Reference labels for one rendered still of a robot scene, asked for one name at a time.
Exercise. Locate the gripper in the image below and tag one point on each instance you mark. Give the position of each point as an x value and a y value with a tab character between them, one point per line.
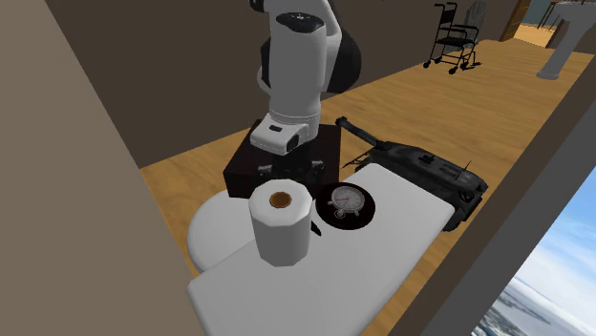
289	166

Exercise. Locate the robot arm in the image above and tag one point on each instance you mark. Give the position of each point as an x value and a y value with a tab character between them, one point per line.
298	70

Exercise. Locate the white toilet paper roll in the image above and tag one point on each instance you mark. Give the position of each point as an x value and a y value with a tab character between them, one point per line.
281	232

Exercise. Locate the silver stopwatch on black disc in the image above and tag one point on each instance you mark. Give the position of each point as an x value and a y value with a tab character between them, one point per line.
347	201

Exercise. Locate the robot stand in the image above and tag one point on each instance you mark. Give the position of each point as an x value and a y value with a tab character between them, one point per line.
242	174

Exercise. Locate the black wheelchair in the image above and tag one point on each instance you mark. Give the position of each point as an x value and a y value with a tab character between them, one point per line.
458	39

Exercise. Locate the window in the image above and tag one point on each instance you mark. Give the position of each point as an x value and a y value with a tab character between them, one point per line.
554	274

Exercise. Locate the brown wooden door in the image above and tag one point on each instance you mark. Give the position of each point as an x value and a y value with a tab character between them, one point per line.
512	21

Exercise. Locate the grey pedestal sink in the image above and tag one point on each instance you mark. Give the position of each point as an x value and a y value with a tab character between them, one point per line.
563	46

